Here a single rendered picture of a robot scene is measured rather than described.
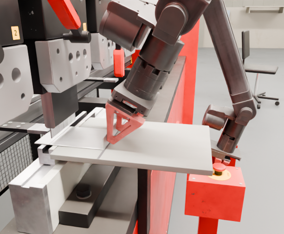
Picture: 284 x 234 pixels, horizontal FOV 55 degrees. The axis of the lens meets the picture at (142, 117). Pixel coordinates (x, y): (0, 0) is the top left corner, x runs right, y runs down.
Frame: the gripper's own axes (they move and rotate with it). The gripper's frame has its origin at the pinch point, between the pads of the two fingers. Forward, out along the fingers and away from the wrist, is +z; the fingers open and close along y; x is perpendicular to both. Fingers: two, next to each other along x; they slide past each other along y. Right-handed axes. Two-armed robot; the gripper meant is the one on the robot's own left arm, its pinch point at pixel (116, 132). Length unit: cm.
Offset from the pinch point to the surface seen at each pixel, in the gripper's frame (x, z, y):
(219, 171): 29.0, 8.9, -26.6
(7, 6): -15.5, -15.5, 15.9
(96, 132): -3.7, 3.2, -1.8
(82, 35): -10.9, -13.9, 4.8
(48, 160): -7.8, 8.2, 6.2
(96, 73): -29, 21, -80
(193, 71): 21, 21, -216
